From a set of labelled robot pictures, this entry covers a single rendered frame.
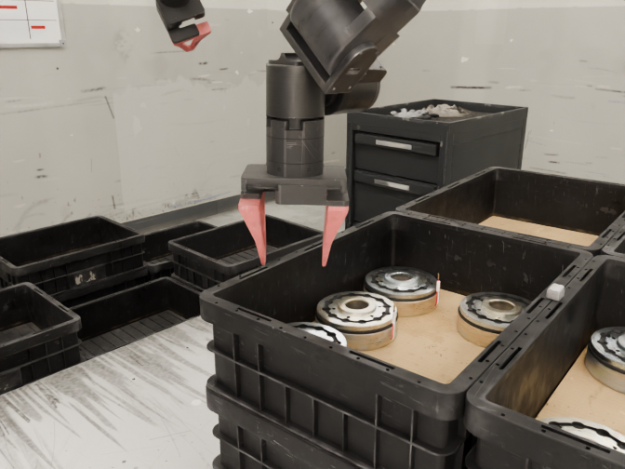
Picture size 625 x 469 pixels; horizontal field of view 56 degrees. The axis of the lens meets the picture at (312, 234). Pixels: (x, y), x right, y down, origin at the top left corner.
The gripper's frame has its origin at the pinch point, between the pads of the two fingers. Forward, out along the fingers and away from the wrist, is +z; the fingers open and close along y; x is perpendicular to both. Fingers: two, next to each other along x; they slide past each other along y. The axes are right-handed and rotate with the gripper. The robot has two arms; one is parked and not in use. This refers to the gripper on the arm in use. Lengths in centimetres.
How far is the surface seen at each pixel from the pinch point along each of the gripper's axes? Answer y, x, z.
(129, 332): 49, -92, 59
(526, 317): -22.8, 6.6, 3.3
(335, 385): -4.3, 11.8, 8.0
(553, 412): -26.5, 7.7, 13.2
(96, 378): 30.0, -18.6, 27.2
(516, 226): -42, -52, 12
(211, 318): 8.3, 3.6, 5.7
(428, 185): -43, -147, 28
